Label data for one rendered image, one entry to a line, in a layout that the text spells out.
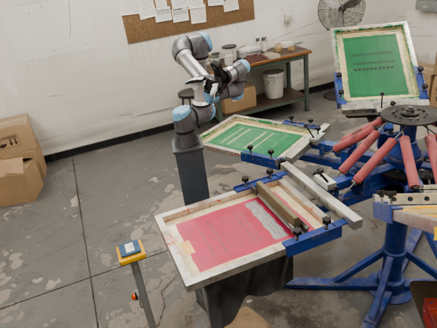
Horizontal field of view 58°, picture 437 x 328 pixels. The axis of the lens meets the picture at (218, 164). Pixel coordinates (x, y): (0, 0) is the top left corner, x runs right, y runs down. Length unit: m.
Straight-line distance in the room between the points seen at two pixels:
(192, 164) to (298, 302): 1.25
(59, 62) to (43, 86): 0.37
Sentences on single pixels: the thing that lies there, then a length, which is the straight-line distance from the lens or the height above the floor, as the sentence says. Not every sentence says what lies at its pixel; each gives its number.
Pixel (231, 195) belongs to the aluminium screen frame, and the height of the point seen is 0.99.
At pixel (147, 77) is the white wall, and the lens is 5.58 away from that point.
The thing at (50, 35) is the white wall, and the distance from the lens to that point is 5.37.
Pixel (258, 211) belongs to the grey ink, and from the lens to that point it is 2.15.
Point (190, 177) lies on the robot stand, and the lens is 2.46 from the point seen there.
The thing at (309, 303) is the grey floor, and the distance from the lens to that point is 2.97.
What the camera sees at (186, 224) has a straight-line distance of 2.14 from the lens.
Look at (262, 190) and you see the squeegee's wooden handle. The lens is 2.17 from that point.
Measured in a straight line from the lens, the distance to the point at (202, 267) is 1.86.
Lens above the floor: 2.21
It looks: 28 degrees down
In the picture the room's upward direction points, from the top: 8 degrees counter-clockwise
